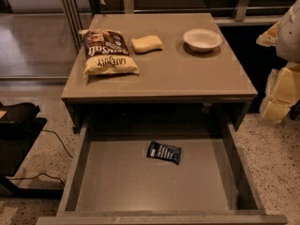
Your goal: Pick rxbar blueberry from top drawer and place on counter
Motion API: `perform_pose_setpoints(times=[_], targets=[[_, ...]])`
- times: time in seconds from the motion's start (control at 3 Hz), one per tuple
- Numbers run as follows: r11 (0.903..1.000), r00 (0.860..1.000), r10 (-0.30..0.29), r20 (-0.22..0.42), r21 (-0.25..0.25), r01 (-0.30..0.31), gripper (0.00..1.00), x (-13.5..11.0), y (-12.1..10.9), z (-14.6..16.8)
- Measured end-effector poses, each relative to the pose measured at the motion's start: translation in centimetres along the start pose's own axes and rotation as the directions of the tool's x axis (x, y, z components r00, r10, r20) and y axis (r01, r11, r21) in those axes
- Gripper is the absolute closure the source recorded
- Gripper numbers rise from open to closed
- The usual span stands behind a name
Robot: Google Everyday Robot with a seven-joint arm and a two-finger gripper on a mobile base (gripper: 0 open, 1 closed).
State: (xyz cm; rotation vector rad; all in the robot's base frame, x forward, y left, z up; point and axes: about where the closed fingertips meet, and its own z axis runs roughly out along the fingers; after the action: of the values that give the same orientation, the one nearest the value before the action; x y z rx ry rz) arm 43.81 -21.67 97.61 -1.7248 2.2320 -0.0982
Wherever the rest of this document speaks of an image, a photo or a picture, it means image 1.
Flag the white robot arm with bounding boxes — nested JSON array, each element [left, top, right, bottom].
[[256, 0, 300, 124]]

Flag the Late July chips bag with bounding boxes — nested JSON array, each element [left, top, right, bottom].
[[79, 29, 139, 77]]

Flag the yellow sponge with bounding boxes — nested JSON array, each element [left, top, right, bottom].
[[131, 36, 163, 53]]

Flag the white bowl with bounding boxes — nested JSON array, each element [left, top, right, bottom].
[[183, 29, 222, 53]]

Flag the open grey top drawer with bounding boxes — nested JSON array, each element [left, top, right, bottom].
[[37, 111, 287, 225]]

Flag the grey cabinet counter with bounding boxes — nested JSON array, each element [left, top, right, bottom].
[[62, 13, 257, 128]]

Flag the black floor cable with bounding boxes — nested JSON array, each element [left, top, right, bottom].
[[7, 128, 74, 188]]

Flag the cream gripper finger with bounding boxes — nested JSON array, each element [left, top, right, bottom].
[[262, 62, 300, 122], [256, 22, 279, 47]]

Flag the black side table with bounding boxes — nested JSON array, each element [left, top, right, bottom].
[[0, 102, 63, 199]]

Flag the dark blue rxbar wrapper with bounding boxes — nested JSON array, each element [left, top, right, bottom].
[[146, 141, 181, 165]]

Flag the metal shelf frame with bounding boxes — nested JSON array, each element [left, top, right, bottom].
[[61, 0, 296, 49]]

